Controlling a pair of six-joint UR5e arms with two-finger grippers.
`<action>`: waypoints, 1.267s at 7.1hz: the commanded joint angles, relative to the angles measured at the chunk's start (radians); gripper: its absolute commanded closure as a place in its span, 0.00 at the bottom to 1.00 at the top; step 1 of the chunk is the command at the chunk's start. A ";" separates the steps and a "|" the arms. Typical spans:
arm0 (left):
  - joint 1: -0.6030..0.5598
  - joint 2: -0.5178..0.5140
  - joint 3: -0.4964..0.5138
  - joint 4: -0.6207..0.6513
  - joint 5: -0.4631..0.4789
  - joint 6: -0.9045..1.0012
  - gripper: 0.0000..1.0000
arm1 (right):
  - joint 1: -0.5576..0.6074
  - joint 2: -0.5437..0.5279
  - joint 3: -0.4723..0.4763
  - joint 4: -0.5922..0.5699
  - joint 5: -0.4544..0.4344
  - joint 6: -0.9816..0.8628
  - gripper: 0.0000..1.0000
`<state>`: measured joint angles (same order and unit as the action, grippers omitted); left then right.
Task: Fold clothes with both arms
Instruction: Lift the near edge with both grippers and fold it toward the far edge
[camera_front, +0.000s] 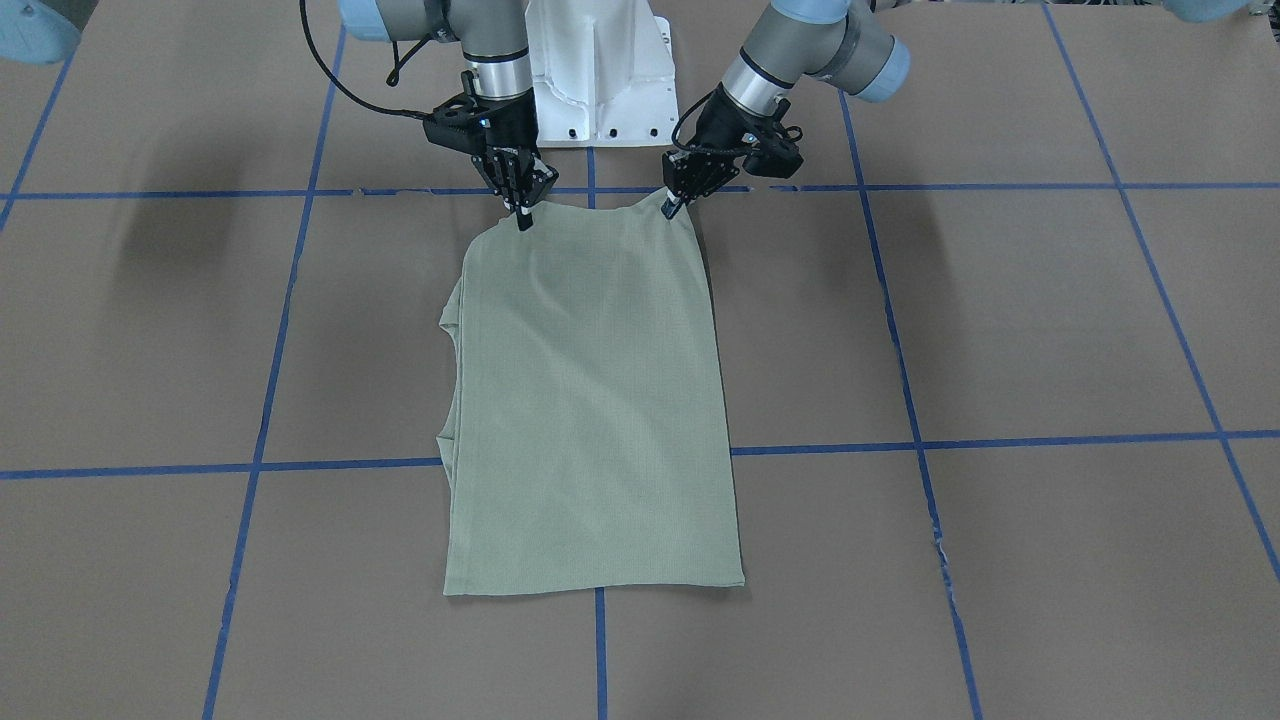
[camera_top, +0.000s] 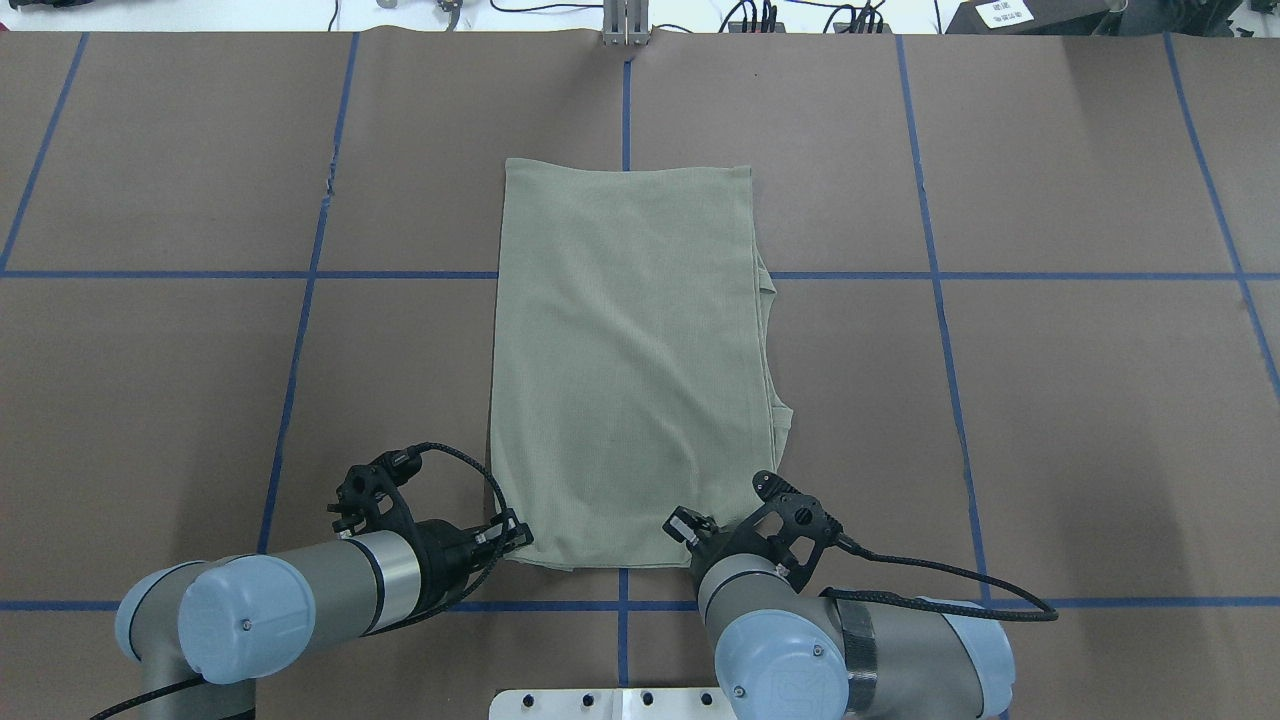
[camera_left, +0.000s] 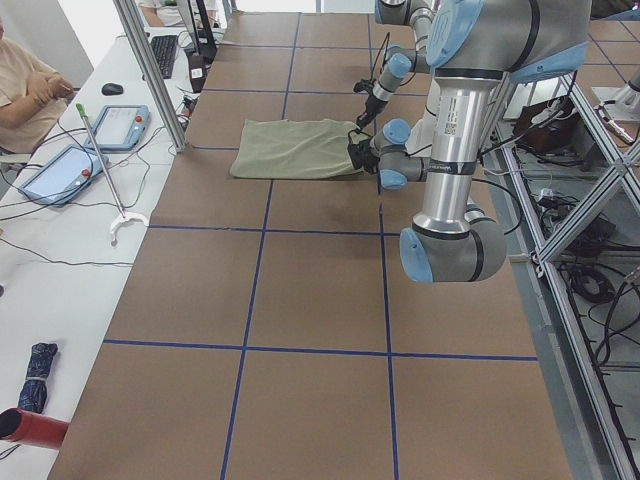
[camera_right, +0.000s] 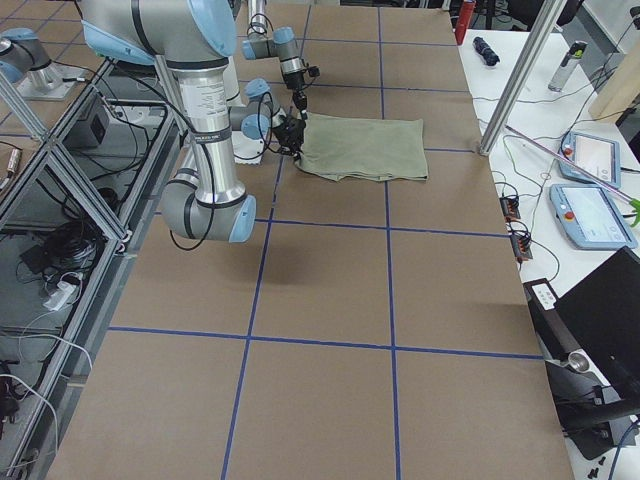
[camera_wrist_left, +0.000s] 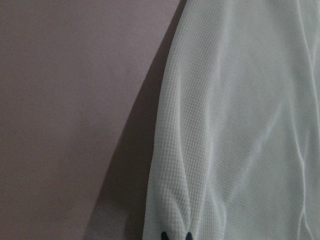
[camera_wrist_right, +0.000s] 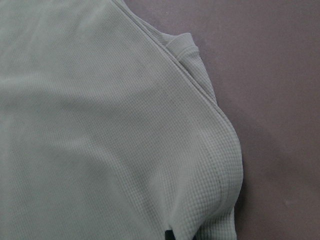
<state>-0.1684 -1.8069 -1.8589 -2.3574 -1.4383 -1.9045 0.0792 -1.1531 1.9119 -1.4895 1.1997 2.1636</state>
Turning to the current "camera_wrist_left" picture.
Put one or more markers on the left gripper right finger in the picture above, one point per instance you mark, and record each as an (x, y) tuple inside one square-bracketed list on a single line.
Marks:
[(189, 236)]

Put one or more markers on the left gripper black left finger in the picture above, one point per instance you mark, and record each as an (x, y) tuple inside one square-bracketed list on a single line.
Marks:
[(164, 235)]

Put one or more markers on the olive green long-sleeve shirt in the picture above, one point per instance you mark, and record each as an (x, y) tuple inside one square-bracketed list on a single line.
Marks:
[(237, 136)]

